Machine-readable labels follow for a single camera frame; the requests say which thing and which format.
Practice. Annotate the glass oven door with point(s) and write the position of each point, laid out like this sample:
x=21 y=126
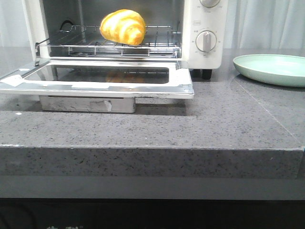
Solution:
x=96 y=78

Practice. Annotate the orange striped croissant bread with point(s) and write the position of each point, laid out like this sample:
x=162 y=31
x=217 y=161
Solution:
x=123 y=26

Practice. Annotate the white Toshiba toaster oven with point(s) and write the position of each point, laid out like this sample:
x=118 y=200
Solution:
x=45 y=17

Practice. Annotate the grey timer knob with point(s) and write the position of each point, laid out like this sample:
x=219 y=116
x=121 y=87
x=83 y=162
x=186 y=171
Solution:
x=206 y=41

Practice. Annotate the grey temperature knob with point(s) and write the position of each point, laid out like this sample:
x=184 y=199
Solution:
x=209 y=3

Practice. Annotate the light green plate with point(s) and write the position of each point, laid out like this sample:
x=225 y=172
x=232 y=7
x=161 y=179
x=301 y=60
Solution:
x=275 y=69

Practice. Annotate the white oven door handle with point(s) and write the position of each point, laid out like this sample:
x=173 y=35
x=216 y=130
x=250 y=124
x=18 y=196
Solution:
x=87 y=104

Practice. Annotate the metal wire oven rack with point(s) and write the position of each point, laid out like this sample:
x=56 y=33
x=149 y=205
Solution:
x=86 y=41

